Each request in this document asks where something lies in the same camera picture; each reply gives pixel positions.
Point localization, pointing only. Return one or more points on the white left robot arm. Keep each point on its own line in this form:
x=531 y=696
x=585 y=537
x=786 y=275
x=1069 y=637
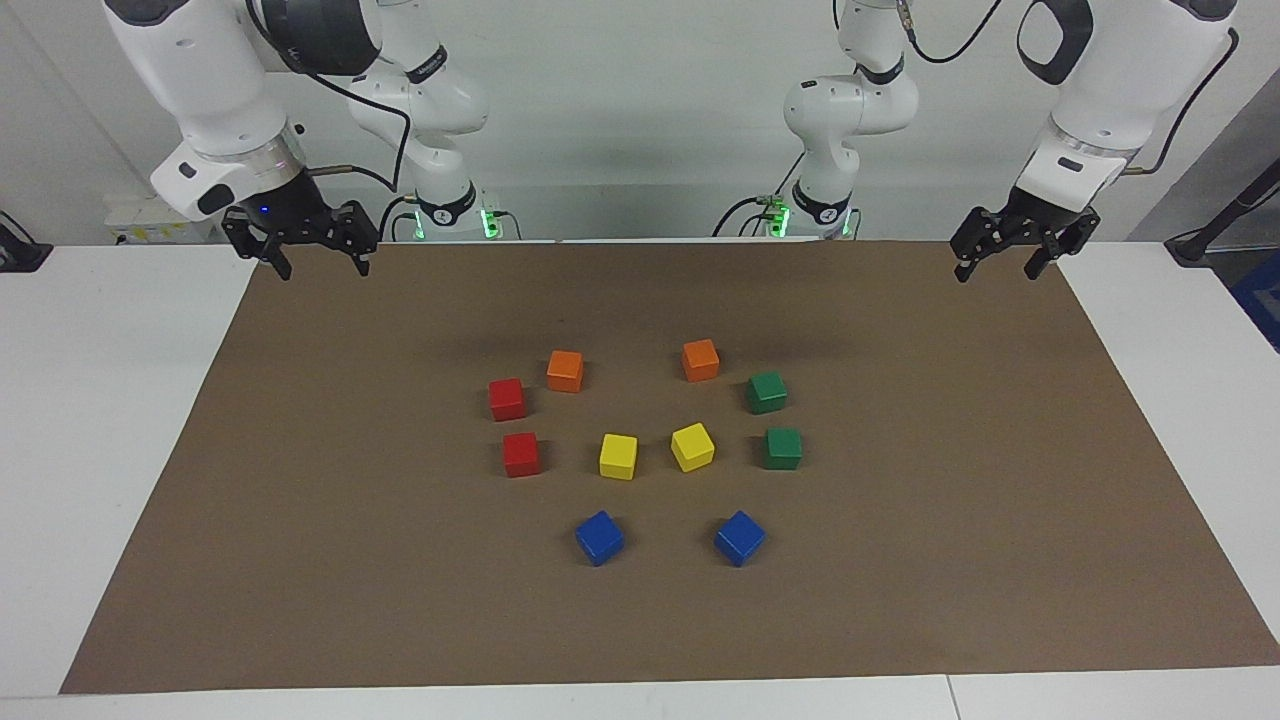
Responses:
x=1130 y=70

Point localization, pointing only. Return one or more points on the brown table mat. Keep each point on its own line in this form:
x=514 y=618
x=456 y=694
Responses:
x=900 y=560

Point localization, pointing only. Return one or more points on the black stand with pole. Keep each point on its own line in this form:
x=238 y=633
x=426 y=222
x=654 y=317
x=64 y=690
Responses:
x=1200 y=240

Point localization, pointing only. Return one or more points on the white power strip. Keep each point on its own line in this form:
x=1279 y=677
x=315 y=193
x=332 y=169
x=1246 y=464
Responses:
x=150 y=222

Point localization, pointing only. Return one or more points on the red wooden cube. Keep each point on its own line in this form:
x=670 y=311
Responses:
x=521 y=454
x=507 y=399

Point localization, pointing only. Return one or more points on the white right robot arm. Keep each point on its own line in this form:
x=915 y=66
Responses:
x=210 y=80

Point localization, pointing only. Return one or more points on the blue wooden cube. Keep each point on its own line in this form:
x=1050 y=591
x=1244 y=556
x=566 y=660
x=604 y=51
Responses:
x=740 y=537
x=599 y=537

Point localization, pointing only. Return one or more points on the blue crate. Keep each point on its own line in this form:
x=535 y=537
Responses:
x=1262 y=300

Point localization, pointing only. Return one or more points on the orange wooden cube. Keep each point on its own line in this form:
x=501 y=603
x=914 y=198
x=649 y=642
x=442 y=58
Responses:
x=700 y=360
x=565 y=371

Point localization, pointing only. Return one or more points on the green wooden cube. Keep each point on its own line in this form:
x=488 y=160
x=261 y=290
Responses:
x=767 y=392
x=783 y=448

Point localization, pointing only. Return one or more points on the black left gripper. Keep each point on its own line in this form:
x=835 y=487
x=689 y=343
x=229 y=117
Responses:
x=1035 y=220

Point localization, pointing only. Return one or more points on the yellow wooden cube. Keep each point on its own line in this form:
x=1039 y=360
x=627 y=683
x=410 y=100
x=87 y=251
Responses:
x=692 y=446
x=618 y=456

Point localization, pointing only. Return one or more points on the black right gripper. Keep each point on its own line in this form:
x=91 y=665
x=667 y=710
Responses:
x=290 y=212

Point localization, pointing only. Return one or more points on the black floor mount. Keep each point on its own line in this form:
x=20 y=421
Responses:
x=18 y=252

